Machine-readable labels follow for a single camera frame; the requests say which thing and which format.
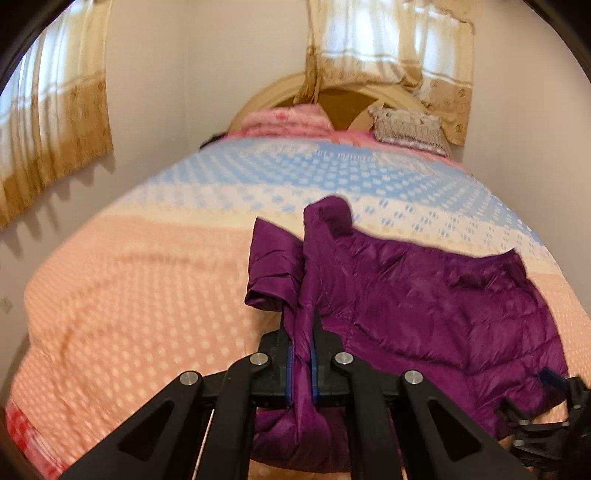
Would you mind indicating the beige curtain on left wall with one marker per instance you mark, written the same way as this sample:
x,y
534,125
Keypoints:
x,y
54,114

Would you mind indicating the white wall socket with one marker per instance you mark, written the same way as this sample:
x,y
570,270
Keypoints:
x,y
6,305

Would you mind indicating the beige curtain behind headboard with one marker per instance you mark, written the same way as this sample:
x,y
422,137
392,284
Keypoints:
x,y
425,47

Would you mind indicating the polka dot bed quilt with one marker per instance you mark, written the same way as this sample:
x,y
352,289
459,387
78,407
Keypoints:
x,y
155,284

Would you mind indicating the wooden arched headboard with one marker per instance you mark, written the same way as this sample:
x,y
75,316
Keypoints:
x,y
346,107

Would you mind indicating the red plaid bed sheet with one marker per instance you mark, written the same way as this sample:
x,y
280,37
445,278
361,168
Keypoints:
x,y
30,443

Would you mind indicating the purple hooded puffer jacket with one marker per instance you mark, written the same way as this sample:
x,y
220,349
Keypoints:
x,y
478,328

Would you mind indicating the folded pink blanket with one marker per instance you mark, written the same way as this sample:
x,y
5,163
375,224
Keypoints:
x,y
308,120

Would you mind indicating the striped patterned pillow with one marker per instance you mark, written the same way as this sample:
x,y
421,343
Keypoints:
x,y
414,130

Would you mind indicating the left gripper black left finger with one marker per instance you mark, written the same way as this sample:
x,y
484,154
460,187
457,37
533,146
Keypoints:
x,y
197,427

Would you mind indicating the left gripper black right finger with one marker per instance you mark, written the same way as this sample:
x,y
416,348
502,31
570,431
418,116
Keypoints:
x,y
402,426

